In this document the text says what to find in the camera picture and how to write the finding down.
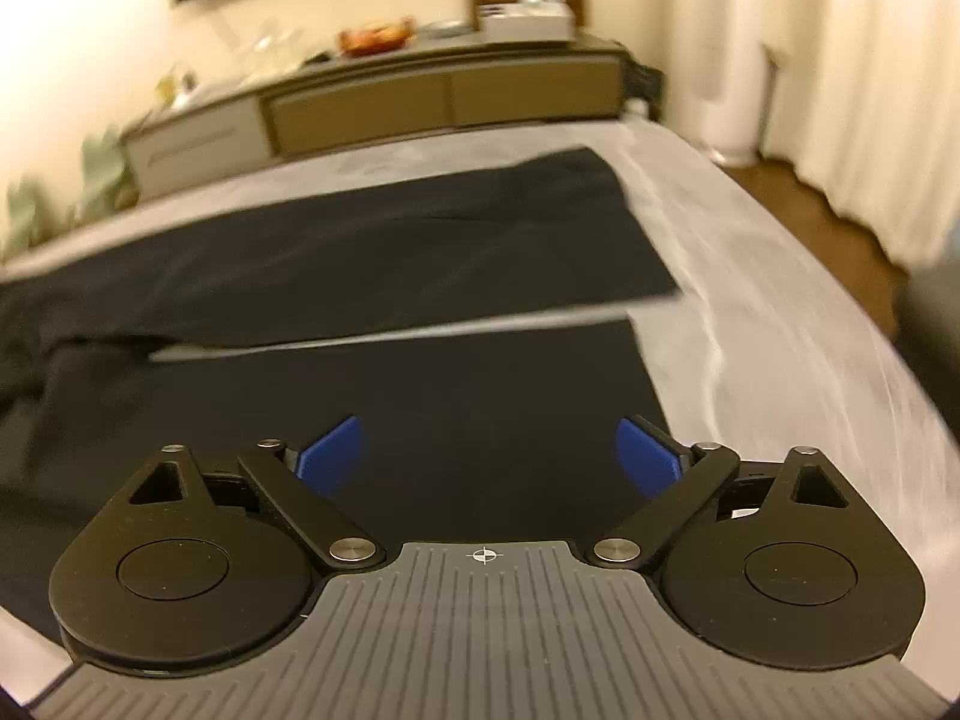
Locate white box on sideboard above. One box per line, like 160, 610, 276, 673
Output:
477, 0, 576, 44

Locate mint green child chair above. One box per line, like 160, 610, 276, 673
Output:
71, 128, 140, 227

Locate grey armchair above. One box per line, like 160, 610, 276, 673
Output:
895, 260, 960, 436

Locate red fruit tray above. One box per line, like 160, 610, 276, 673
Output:
338, 20, 415, 59

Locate black trousers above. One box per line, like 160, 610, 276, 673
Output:
2, 148, 677, 635

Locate white curtain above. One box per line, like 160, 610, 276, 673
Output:
761, 0, 958, 270

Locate white cylindrical air purifier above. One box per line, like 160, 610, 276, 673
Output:
664, 0, 773, 167

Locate long low sideboard cabinet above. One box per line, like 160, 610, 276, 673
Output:
122, 36, 628, 199

